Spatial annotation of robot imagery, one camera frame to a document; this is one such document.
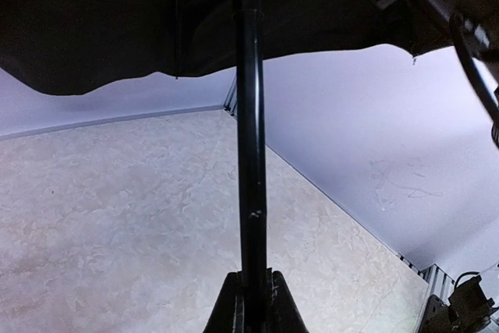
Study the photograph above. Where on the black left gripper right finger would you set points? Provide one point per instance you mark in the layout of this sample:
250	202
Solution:
282	313

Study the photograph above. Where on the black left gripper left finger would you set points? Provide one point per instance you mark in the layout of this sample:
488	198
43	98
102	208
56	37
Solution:
227	315

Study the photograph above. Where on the lilac folding umbrella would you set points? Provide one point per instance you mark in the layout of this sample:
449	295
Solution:
72	47

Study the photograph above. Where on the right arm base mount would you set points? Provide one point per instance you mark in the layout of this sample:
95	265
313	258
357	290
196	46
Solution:
469	308

